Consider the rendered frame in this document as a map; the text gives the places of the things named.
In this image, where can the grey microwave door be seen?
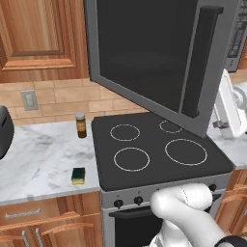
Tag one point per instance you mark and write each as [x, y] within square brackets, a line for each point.
[141, 48]

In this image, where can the green and yellow sponge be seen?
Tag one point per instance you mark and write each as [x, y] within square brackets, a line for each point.
[78, 176]

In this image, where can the black rounded appliance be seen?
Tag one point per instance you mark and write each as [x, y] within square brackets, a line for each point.
[5, 131]

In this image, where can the grey wall outlet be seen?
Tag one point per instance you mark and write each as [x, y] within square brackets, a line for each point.
[29, 100]

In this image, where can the grey oven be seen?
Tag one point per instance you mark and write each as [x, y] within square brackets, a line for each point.
[128, 225]

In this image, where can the brown spice jar grey lid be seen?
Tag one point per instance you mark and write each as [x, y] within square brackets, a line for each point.
[81, 127]

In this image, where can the wooden base cupboard run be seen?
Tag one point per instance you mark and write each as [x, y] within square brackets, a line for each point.
[234, 205]

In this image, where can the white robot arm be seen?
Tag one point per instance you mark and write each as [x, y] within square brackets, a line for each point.
[185, 218]

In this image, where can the wooden drawer front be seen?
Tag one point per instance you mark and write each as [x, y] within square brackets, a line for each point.
[29, 209]

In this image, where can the white stand mixer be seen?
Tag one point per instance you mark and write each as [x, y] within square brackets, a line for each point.
[230, 106]

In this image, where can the grey microwave with control panel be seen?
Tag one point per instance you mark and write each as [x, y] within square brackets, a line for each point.
[238, 35]

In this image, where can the wooden base cupboard door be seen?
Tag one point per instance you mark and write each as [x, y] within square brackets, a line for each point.
[74, 228]
[11, 241]

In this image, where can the black glass hob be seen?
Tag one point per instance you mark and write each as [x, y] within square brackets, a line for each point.
[154, 151]

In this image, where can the wooden wall cupboard door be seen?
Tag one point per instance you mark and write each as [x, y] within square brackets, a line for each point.
[38, 35]

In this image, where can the black oven knob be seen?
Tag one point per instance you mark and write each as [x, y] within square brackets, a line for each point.
[118, 203]
[212, 187]
[138, 200]

